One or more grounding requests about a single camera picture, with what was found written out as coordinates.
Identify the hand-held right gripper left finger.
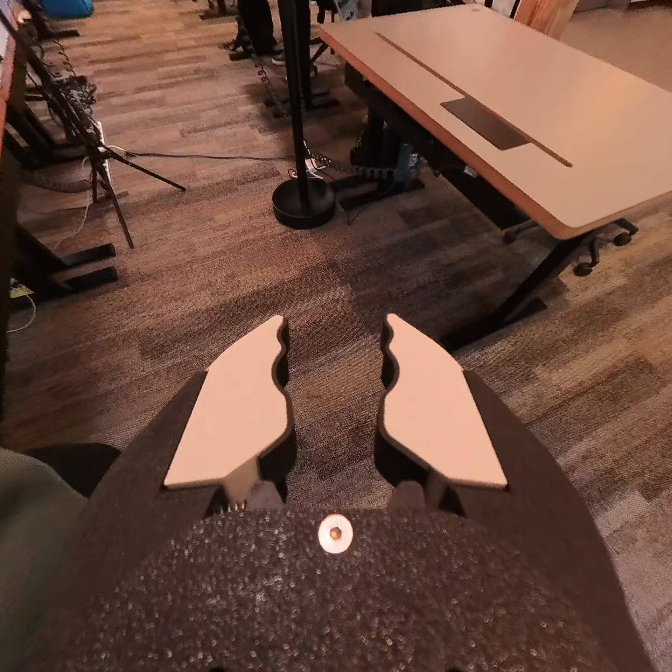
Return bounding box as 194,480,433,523
163,315,298,507

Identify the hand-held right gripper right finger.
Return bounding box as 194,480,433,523
375,313,509,509

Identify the black pole round base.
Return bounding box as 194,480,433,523
271,0,337,230

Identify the brown wooden desk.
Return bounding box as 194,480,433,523
318,3,672,352

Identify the black desk leg frame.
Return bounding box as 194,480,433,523
0,221,118,305

